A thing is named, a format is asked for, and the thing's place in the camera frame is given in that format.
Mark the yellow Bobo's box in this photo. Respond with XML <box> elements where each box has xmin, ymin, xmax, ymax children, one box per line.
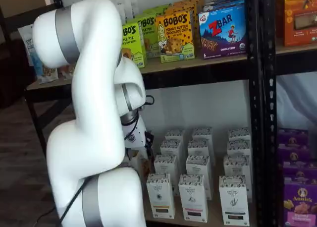
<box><xmin>171</xmin><ymin>0</ymin><xmax>206</xmax><ymax>22</ymax></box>
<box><xmin>155</xmin><ymin>9</ymin><xmax>196</xmax><ymax>63</ymax></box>

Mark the white box pink strip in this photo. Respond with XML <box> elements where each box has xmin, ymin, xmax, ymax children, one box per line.
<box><xmin>187</xmin><ymin>139</ymin><xmax>214</xmax><ymax>159</ymax></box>
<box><xmin>185</xmin><ymin>154</ymin><xmax>214</xmax><ymax>201</ymax></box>
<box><xmin>178</xmin><ymin>173</ymin><xmax>209</xmax><ymax>222</ymax></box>
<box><xmin>191</xmin><ymin>127</ymin><xmax>213</xmax><ymax>142</ymax></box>

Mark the white plastic sheet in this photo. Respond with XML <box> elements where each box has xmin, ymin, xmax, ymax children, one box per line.
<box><xmin>275</xmin><ymin>71</ymin><xmax>317</xmax><ymax>129</ymax></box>

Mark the purple Annie's box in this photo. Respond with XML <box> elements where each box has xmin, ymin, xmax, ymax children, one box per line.
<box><xmin>283</xmin><ymin>179</ymin><xmax>317</xmax><ymax>227</ymax></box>
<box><xmin>278</xmin><ymin>143</ymin><xmax>313</xmax><ymax>164</ymax></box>
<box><xmin>277</xmin><ymin>128</ymin><xmax>310</xmax><ymax>148</ymax></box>
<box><xmin>282</xmin><ymin>161</ymin><xmax>317</xmax><ymax>183</ymax></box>

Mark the green Bobo's box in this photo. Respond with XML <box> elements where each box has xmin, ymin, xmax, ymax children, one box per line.
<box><xmin>134</xmin><ymin>12</ymin><xmax>162</xmax><ymax>59</ymax></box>
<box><xmin>120</xmin><ymin>22</ymin><xmax>148</xmax><ymax>69</ymax></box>
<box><xmin>142</xmin><ymin>3</ymin><xmax>172</xmax><ymax>18</ymax></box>

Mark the dark red box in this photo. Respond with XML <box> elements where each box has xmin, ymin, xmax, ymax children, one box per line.
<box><xmin>275</xmin><ymin>0</ymin><xmax>286</xmax><ymax>39</ymax></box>

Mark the dark brown furniture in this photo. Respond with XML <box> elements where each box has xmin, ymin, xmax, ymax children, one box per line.
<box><xmin>0</xmin><ymin>3</ymin><xmax>33</xmax><ymax>109</ymax></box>

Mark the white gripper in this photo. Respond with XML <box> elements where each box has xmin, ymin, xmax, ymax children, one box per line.
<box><xmin>122</xmin><ymin>115</ymin><xmax>150</xmax><ymax>150</ymax></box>

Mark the small snack bag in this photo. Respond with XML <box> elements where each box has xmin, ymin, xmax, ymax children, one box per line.
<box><xmin>57</xmin><ymin>64</ymin><xmax>75</xmax><ymax>80</ymax></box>

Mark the black metal shelf frame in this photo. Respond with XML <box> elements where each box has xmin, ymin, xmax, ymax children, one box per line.
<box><xmin>262</xmin><ymin>0</ymin><xmax>317</xmax><ymax>227</ymax></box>
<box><xmin>23</xmin><ymin>0</ymin><xmax>264</xmax><ymax>227</ymax></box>

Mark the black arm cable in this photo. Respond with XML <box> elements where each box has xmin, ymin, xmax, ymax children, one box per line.
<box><xmin>58</xmin><ymin>176</ymin><xmax>88</xmax><ymax>227</ymax></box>

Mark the orange snack box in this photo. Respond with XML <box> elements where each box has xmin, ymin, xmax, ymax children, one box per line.
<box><xmin>283</xmin><ymin>0</ymin><xmax>317</xmax><ymax>48</ymax></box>

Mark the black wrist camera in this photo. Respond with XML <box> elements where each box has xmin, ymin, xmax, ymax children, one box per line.
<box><xmin>144</xmin><ymin>129</ymin><xmax>155</xmax><ymax>154</ymax></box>

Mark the white box teal strip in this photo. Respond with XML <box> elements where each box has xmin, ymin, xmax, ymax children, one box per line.
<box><xmin>218</xmin><ymin>175</ymin><xmax>250</xmax><ymax>226</ymax></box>
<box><xmin>226</xmin><ymin>140</ymin><xmax>251</xmax><ymax>159</ymax></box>
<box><xmin>227</xmin><ymin>128</ymin><xmax>251</xmax><ymax>142</ymax></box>
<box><xmin>222</xmin><ymin>154</ymin><xmax>252</xmax><ymax>203</ymax></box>

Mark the yellow granola box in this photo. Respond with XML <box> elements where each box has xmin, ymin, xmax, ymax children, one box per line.
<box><xmin>128</xmin><ymin>149</ymin><xmax>151</xmax><ymax>181</ymax></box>

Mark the white snack bag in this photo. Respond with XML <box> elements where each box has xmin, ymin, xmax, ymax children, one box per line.
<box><xmin>18</xmin><ymin>24</ymin><xmax>59</xmax><ymax>85</ymax></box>

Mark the white pouch package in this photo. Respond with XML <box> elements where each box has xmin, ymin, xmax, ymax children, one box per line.
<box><xmin>109</xmin><ymin>0</ymin><xmax>138</xmax><ymax>25</ymax></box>

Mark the white box yellow strip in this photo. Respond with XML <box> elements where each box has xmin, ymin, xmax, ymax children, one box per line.
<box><xmin>146</xmin><ymin>173</ymin><xmax>176</xmax><ymax>220</ymax></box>
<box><xmin>159</xmin><ymin>139</ymin><xmax>183</xmax><ymax>159</ymax></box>
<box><xmin>164</xmin><ymin>129</ymin><xmax>186</xmax><ymax>142</ymax></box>
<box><xmin>153</xmin><ymin>154</ymin><xmax>178</xmax><ymax>196</ymax></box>

